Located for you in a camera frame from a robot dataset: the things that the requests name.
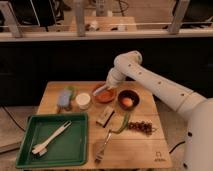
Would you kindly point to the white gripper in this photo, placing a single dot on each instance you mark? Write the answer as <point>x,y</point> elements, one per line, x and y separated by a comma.
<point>114,78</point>

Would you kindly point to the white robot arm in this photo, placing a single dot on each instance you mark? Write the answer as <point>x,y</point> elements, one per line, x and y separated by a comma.
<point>196,109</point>

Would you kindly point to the dark bowl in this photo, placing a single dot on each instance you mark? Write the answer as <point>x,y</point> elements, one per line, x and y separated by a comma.
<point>130,94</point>

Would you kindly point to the orange egg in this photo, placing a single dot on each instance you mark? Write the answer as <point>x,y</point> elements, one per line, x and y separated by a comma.
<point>127,102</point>

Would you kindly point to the white cup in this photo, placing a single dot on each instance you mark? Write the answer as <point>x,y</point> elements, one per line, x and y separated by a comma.
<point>83,100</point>

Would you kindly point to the green chili pepper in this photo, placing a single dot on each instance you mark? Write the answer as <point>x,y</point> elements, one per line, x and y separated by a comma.
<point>124,124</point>

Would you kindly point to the small wooden block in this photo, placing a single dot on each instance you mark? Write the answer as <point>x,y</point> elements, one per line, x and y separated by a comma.
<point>105,116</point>

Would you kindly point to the wooden cutting board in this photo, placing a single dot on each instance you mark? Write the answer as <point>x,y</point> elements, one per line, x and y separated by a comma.
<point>129,149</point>

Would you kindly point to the blue grey sponge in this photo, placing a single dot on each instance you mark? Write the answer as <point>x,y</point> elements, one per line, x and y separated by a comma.
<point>64,98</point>

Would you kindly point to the dark grape bunch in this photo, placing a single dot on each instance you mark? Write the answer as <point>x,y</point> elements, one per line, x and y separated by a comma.
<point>144,127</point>

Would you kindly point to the metal fork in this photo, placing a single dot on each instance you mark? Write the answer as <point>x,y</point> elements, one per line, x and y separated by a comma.
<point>100,153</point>

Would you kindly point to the green tray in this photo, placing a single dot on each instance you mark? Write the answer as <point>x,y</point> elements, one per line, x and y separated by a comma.
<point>69,148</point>

